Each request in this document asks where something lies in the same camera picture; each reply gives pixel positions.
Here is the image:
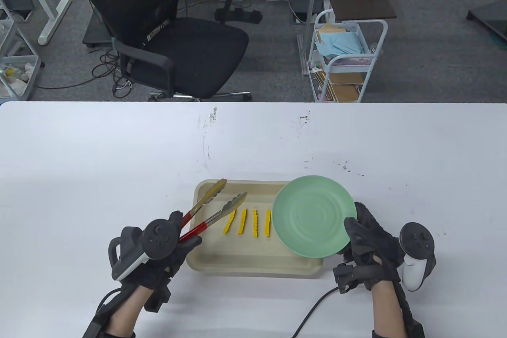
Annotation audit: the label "person's right hand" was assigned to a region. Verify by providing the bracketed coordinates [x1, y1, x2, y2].
[343, 201, 406, 291]

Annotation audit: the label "person's left hand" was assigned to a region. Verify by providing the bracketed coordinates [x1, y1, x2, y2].
[118, 210, 202, 291]

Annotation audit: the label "cream baking tray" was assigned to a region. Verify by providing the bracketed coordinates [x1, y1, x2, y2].
[186, 180, 323, 278]

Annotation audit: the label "green plate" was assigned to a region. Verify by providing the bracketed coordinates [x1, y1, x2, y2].
[272, 176, 357, 258]

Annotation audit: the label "red-handled metal tongs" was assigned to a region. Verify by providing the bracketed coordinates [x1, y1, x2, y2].
[178, 179, 248, 243]

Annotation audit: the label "person's left forearm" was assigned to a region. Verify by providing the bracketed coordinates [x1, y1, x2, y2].
[105, 286, 153, 338]

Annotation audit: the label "person's right forearm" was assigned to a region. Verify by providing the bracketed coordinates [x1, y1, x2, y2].
[370, 281, 410, 338]

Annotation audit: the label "black left glove sensor module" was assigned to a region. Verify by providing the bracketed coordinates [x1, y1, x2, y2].
[145, 285, 172, 313]

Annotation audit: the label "black glove sensor module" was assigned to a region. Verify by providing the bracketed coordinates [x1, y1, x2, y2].
[145, 285, 172, 313]
[334, 263, 357, 295]

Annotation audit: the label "black white left hand controller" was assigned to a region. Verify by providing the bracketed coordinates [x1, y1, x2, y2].
[109, 219, 182, 281]

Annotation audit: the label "black white hand controller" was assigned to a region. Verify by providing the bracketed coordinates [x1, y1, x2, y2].
[109, 219, 182, 281]
[399, 222, 437, 292]

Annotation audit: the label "black right glove sensor module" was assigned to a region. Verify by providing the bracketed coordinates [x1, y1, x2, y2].
[334, 263, 357, 295]

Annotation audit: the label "black white right hand controller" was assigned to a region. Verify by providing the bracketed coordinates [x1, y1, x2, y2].
[399, 222, 437, 292]

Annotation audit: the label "black right wrist sensor box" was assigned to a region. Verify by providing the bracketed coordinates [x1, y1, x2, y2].
[406, 312, 425, 338]

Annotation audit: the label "black wrist sensor box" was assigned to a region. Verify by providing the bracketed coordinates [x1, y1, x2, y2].
[406, 312, 425, 338]
[82, 314, 115, 338]

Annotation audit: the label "black left wrist sensor box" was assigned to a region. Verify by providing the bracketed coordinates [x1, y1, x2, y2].
[82, 314, 115, 338]

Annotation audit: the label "brown cardboard pieces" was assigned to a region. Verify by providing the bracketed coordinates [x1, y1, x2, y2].
[327, 73, 365, 101]

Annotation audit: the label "white rolling cart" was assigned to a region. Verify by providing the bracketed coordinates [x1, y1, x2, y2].
[308, 9, 389, 103]

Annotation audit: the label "blue paper sheets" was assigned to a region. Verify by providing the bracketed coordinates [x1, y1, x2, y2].
[317, 31, 365, 57]

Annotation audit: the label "black mesh office chair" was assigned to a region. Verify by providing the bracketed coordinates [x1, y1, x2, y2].
[63, 0, 252, 101]

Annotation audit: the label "white storage bin cart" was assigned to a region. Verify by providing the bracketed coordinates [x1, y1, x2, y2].
[0, 0, 42, 101]

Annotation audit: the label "black floor stand base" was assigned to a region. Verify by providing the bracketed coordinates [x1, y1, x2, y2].
[82, 17, 113, 49]

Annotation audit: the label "black floor platform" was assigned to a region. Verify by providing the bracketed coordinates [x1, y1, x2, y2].
[467, 0, 507, 51]

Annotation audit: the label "black power strip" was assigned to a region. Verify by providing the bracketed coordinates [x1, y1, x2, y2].
[215, 7, 263, 25]

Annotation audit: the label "white desk leg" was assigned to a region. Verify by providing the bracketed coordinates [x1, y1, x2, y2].
[30, 0, 72, 46]

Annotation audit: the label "black glove cable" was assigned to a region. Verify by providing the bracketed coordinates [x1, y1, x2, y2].
[292, 286, 341, 338]

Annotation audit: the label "tangled black floor cables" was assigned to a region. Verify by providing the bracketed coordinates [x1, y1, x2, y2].
[91, 47, 133, 99]

